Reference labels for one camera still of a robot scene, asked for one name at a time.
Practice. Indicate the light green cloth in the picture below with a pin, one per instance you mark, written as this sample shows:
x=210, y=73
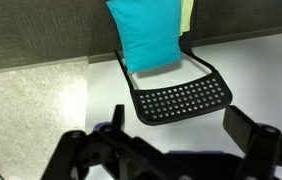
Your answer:
x=186, y=12

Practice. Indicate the turquoise blue cushion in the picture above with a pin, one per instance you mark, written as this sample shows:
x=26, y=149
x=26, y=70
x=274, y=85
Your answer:
x=148, y=30

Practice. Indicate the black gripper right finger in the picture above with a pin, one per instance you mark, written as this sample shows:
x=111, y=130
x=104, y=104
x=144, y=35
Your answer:
x=261, y=144

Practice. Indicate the black perforated metal tray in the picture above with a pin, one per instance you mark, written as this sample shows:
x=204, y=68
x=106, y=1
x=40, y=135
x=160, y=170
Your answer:
x=171, y=104

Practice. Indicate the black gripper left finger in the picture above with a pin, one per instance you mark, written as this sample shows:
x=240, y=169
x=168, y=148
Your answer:
x=122, y=157

